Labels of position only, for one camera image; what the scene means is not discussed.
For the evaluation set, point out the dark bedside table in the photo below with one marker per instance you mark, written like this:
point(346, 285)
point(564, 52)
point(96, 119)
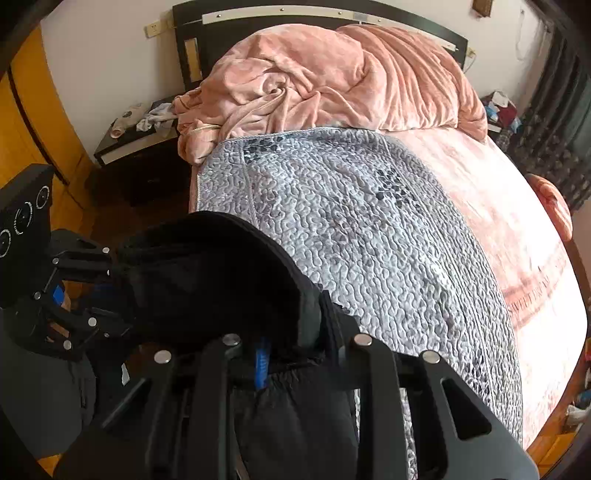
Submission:
point(134, 161)

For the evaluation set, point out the small wooden wall box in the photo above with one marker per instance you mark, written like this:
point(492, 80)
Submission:
point(485, 5)

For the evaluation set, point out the cluttered bedside table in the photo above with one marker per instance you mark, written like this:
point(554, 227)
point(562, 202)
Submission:
point(501, 113)

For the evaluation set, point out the beige cloth item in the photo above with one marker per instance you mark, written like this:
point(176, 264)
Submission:
point(123, 121)

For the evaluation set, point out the dark patterned curtain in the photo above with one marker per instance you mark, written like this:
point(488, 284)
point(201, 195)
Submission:
point(554, 129)

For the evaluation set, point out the bed with pink sheet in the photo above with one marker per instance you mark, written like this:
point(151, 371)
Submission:
point(508, 230)

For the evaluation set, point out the grey quilted bed mat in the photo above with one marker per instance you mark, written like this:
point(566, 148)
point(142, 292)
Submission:
point(346, 221)

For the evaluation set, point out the white wall socket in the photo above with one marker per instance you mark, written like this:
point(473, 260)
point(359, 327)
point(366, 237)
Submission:
point(471, 53)
point(154, 30)

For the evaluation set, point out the black quilted pants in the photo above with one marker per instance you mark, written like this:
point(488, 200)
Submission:
point(207, 286)

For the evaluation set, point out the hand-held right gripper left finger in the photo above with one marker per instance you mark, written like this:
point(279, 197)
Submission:
point(261, 364)

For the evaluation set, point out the pink pillow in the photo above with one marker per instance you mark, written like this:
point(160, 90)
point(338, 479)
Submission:
point(551, 203)

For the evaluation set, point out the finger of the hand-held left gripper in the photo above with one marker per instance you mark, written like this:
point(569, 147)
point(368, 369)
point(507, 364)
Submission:
point(87, 327)
point(83, 261)

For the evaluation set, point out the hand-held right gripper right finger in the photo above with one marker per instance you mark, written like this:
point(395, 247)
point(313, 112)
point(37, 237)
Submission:
point(378, 397)

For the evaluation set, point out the pink fleece blanket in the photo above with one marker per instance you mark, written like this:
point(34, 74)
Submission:
point(323, 78)

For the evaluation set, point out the yellow wooden wardrobe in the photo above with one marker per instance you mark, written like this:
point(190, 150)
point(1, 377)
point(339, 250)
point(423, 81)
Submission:
point(37, 115)

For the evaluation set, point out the white crumpled socks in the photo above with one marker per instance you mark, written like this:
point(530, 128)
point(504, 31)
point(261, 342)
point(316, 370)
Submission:
point(154, 119)

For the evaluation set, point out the dark wooden headboard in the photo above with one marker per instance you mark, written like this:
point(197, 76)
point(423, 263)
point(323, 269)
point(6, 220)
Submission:
point(217, 37)

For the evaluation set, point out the person's grey jacket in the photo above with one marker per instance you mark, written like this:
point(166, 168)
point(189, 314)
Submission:
point(41, 392)

